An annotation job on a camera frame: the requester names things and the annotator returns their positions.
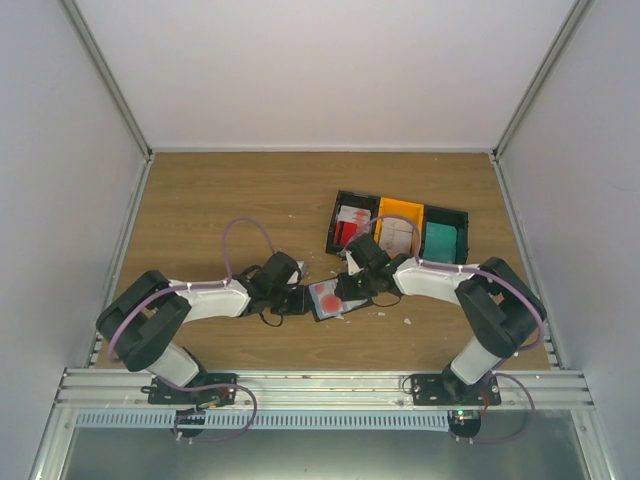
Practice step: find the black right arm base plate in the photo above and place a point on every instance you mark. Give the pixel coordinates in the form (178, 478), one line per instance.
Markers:
(436, 389)

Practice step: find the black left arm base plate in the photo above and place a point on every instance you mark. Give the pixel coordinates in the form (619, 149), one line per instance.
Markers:
(210, 389)

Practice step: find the grey slotted cable duct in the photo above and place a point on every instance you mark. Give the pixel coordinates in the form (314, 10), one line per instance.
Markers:
(270, 419)

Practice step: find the black left card bin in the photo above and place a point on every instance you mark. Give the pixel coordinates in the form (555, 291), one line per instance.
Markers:
(351, 199)

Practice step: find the teal card stack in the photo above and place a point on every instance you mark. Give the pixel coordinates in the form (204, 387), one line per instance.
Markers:
(440, 243)

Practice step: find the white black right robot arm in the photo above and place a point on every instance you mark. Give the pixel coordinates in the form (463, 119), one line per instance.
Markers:
(500, 308)

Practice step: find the black right card bin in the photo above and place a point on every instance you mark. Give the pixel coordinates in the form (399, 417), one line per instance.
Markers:
(458, 219)

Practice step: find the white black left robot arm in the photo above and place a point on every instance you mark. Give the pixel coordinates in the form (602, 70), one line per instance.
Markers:
(140, 325)

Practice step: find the aluminium mounting rail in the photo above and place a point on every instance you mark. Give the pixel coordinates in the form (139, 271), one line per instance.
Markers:
(332, 390)

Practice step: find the black card bin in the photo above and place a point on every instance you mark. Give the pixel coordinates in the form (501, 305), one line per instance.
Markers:
(458, 219)
(351, 199)

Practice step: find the yellow middle card bin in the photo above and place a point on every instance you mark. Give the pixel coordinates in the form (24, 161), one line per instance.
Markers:
(412, 212)

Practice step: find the black leather card holder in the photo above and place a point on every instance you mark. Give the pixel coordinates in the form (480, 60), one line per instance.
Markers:
(349, 306)

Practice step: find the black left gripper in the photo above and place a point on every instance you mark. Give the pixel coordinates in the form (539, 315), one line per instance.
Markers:
(303, 302)

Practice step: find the red white card stack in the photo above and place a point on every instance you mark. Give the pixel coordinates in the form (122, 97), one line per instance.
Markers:
(348, 221)

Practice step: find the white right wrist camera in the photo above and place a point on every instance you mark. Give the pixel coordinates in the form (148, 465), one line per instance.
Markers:
(353, 267)

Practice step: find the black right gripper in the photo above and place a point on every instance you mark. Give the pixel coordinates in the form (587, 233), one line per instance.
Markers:
(373, 294)

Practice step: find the white red april card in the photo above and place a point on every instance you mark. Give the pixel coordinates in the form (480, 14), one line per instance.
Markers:
(326, 304)

